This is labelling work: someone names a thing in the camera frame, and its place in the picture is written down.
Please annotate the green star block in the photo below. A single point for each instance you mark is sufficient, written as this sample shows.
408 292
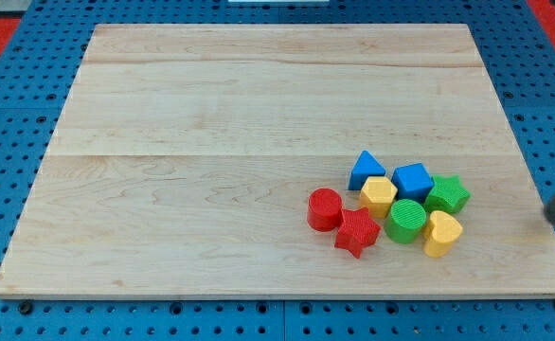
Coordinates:
448 195

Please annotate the blue triangle block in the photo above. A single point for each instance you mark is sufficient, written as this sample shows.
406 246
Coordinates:
365 166

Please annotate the red star block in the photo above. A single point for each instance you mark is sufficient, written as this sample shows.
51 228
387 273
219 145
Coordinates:
357 231

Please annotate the red cylinder block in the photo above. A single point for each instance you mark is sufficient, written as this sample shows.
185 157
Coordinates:
324 209

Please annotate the wooden board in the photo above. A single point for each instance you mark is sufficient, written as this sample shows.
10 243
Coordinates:
182 162

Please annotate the yellow hexagon block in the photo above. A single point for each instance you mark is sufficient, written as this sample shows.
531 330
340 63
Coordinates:
377 195

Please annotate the blue cube block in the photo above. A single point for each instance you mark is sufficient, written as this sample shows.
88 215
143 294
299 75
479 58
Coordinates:
413 182

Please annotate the green cylinder block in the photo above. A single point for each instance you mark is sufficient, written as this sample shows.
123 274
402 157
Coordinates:
404 221

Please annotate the yellow heart block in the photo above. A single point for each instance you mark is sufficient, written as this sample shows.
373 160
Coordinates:
441 233

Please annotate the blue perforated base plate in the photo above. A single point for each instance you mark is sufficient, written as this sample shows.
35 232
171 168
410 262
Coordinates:
40 62

